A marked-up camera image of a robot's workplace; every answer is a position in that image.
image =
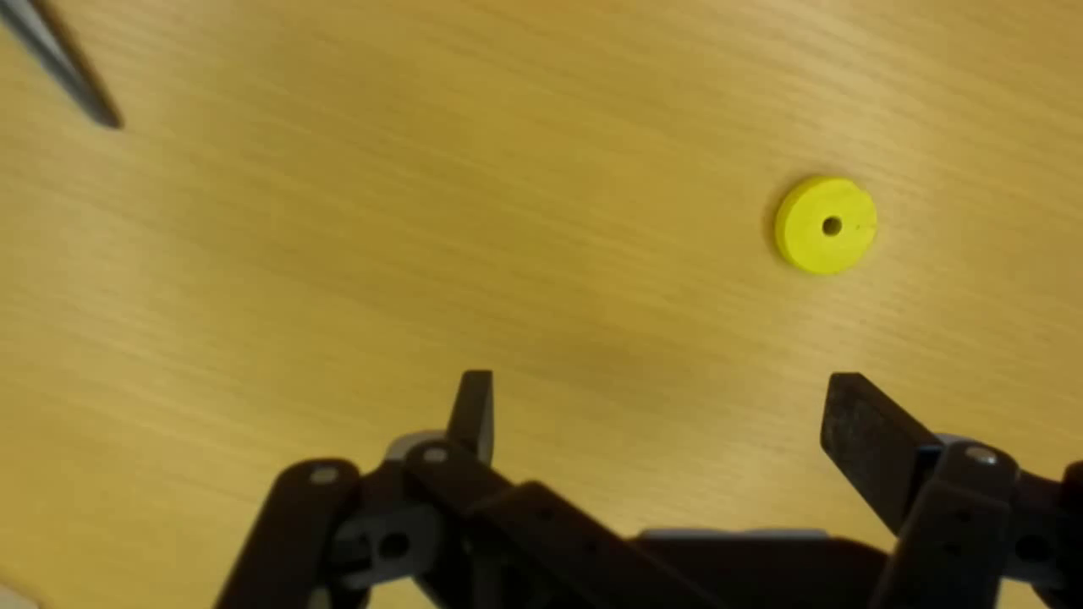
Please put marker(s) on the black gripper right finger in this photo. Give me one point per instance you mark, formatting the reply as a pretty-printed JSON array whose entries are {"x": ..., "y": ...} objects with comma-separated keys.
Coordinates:
[{"x": 970, "y": 530}]

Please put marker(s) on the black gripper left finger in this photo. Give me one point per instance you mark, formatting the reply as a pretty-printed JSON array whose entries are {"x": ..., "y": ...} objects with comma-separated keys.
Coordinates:
[{"x": 453, "y": 542}]

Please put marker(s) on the yellow round block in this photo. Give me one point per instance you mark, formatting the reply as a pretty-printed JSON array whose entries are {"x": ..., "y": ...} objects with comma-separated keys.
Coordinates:
[{"x": 814, "y": 240}]

